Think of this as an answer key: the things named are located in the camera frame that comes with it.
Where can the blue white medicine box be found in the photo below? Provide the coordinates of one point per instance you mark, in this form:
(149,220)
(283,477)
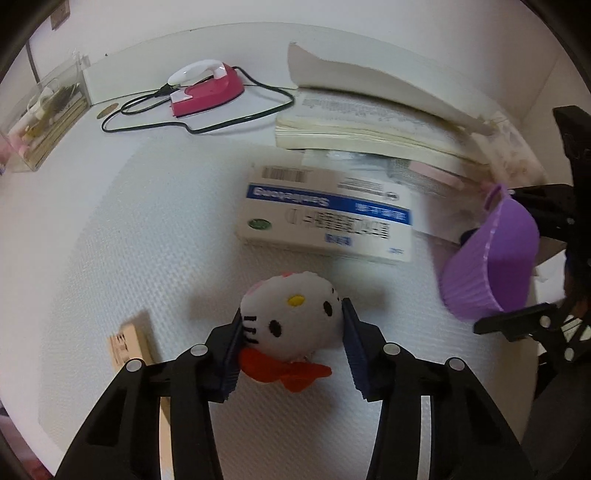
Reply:
(323,217)

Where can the purple plastic cup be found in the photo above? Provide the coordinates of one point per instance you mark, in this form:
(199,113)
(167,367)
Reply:
(480,267)

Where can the open paperback book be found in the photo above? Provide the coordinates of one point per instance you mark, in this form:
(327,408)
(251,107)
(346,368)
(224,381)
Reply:
(369,124)

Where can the pink clear plastic package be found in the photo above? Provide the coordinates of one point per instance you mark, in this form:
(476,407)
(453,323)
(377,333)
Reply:
(415,174)

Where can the clear plastic organizer box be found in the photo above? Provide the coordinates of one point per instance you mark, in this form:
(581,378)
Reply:
(41,120)

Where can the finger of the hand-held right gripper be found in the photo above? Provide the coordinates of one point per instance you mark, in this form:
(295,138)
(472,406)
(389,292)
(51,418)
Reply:
(517,323)
(554,207)

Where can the beige wall socket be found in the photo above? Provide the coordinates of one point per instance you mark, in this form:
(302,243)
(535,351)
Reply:
(60,16)

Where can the white cat plush red bow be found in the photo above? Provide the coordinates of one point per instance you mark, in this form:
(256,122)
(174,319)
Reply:
(286,318)

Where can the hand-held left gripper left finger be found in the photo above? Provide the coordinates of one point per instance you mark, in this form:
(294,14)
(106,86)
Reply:
(228,360)

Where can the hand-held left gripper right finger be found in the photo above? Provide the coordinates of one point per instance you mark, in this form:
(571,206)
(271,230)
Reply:
(358,355)

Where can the wooden block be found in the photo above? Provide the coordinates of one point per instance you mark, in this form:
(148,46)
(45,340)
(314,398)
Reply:
(131,346)

